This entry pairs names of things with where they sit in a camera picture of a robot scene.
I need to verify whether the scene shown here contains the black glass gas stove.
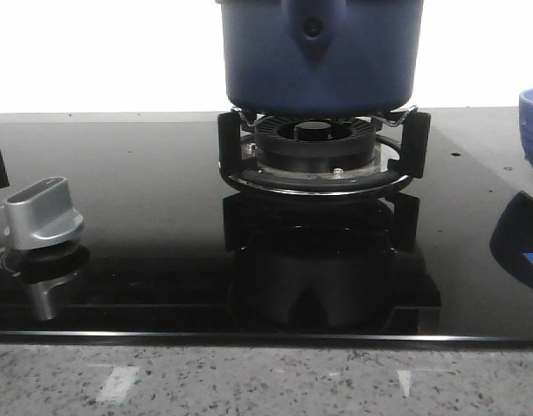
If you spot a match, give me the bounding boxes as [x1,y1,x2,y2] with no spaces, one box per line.
[0,108,533,348]

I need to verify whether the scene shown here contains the black gas burner head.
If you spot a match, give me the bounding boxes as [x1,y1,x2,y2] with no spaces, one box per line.
[254,117,376,173]

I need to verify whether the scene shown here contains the black burner pot support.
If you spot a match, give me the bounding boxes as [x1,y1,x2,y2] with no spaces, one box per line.
[218,107,431,199]

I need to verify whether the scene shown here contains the dark blue cooking pot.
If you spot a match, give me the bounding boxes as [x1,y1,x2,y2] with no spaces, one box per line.
[218,0,424,117]

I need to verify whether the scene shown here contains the silver stove knob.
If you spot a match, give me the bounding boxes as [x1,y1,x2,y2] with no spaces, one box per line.
[3,177,84,250]

